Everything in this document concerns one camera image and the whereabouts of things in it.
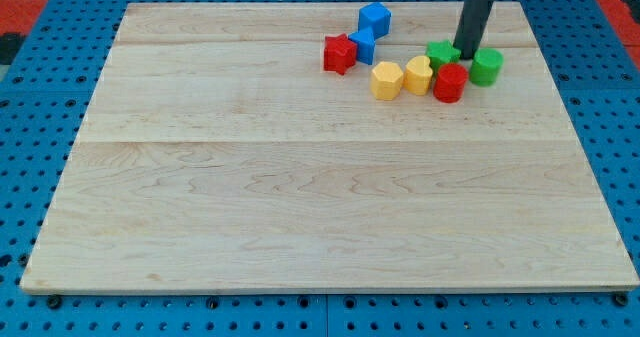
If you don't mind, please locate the light wooden board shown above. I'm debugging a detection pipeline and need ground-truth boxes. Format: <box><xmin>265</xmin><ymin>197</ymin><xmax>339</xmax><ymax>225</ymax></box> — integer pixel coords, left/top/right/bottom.
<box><xmin>20</xmin><ymin>2</ymin><xmax>639</xmax><ymax>295</ymax></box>

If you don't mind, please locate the yellow hexagon block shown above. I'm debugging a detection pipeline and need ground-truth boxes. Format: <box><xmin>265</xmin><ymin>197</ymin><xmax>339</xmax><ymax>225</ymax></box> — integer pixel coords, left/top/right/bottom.
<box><xmin>370</xmin><ymin>61</ymin><xmax>404</xmax><ymax>101</ymax></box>

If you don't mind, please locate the red star block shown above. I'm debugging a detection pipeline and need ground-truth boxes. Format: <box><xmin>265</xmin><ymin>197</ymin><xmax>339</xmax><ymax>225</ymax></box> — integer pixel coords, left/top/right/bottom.
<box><xmin>323</xmin><ymin>34</ymin><xmax>357</xmax><ymax>75</ymax></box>

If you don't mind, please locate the blue triangle block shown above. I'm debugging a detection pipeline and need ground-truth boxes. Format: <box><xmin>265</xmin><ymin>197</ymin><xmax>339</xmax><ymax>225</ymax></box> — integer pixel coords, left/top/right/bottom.
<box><xmin>348</xmin><ymin>27</ymin><xmax>376</xmax><ymax>65</ymax></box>

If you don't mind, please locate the yellow heart block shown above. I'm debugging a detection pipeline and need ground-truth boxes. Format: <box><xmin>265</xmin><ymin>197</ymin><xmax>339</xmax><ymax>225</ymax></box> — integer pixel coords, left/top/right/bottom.
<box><xmin>403</xmin><ymin>55</ymin><xmax>433</xmax><ymax>96</ymax></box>

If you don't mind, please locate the blue cube block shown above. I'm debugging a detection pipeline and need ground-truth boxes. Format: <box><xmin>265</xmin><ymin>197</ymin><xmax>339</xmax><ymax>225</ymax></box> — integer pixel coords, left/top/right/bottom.
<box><xmin>358</xmin><ymin>2</ymin><xmax>392</xmax><ymax>39</ymax></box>

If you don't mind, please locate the red cylinder block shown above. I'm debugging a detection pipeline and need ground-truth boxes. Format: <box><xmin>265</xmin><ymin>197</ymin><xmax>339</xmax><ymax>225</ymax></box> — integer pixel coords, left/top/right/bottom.
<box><xmin>433</xmin><ymin>63</ymin><xmax>469</xmax><ymax>103</ymax></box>

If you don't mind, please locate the green star block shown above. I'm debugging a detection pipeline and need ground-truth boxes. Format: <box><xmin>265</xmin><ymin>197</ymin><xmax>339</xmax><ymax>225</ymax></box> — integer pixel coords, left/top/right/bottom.
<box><xmin>425</xmin><ymin>40</ymin><xmax>461</xmax><ymax>74</ymax></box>

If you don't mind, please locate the green cylinder block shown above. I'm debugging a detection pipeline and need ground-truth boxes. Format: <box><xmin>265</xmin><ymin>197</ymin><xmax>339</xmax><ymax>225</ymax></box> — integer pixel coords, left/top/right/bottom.
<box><xmin>469</xmin><ymin>48</ymin><xmax>504</xmax><ymax>87</ymax></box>

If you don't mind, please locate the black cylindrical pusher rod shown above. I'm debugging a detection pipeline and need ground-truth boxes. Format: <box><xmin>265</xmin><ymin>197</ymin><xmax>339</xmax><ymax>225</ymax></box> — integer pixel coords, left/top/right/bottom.
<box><xmin>453</xmin><ymin>0</ymin><xmax>495</xmax><ymax>60</ymax></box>

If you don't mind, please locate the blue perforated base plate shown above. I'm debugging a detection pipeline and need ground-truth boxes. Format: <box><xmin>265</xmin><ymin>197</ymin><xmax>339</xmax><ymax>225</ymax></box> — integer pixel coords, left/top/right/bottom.
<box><xmin>1</xmin><ymin>0</ymin><xmax>639</xmax><ymax>336</ymax></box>

